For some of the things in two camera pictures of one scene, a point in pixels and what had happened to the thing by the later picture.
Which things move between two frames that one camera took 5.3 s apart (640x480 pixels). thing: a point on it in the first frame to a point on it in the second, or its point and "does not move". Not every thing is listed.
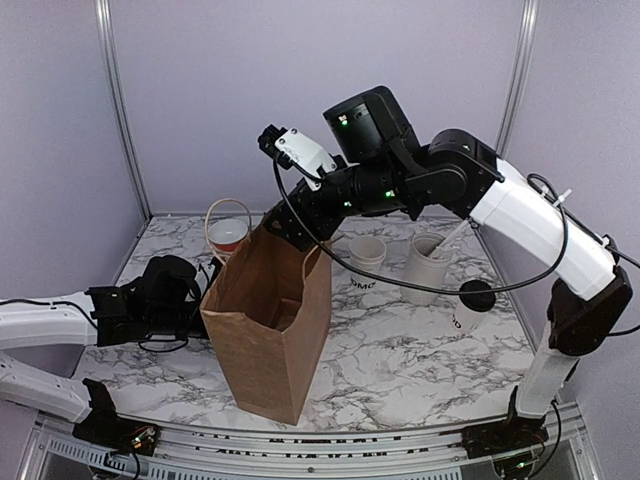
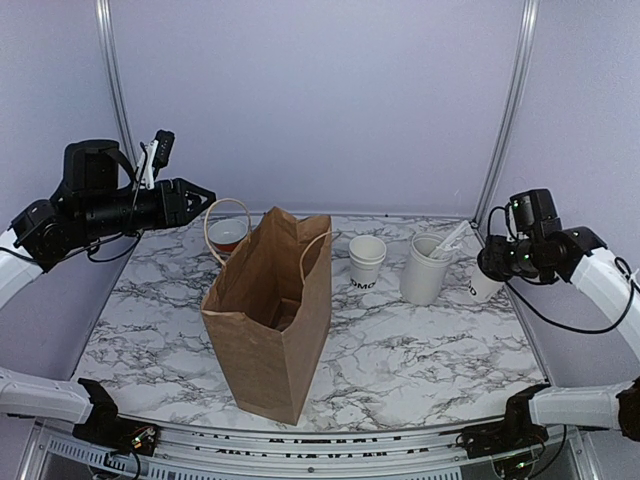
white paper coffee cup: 467,320 to 481,288
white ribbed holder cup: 425,269 does not move
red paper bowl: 225,234 does not move
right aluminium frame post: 529,19 does not move
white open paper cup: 366,252 does not move
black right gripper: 323,225 to 493,259
